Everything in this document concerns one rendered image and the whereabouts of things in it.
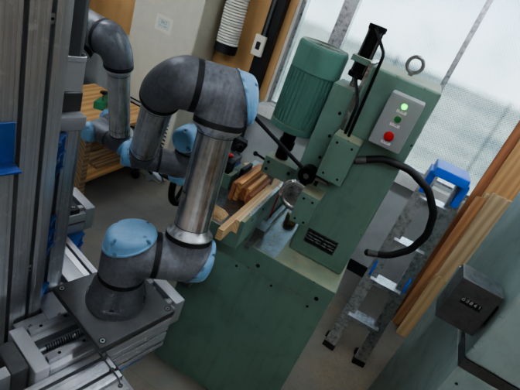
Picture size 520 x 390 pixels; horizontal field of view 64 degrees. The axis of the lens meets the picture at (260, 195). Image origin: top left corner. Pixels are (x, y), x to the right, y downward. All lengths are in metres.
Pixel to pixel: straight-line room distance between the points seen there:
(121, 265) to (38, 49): 0.48
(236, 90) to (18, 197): 0.50
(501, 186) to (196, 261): 2.01
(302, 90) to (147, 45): 1.85
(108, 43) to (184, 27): 1.53
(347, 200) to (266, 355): 0.72
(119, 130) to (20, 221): 0.67
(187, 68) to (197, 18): 1.99
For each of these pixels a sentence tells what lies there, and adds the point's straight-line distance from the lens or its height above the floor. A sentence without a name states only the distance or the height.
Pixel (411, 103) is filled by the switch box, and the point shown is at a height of 1.47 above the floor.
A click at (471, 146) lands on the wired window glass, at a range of 2.86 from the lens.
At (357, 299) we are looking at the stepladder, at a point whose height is 0.35.
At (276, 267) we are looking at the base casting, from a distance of 1.53.
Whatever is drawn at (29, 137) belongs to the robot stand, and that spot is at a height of 1.24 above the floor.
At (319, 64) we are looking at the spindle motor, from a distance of 1.41.
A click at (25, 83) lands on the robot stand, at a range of 0.87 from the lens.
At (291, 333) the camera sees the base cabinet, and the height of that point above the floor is 0.54.
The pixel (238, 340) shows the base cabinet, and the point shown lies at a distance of 1.80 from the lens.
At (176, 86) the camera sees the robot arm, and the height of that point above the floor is 1.40.
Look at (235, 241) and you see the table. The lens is 1.39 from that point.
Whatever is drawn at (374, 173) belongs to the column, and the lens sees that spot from 1.42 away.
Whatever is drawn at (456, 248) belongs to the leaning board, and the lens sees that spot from 2.66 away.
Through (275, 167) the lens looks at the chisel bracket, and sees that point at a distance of 1.58.
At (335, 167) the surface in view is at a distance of 1.34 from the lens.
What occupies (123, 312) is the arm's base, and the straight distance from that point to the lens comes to 1.11.
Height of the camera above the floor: 1.67
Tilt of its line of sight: 28 degrees down
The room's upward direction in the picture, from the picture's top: 22 degrees clockwise
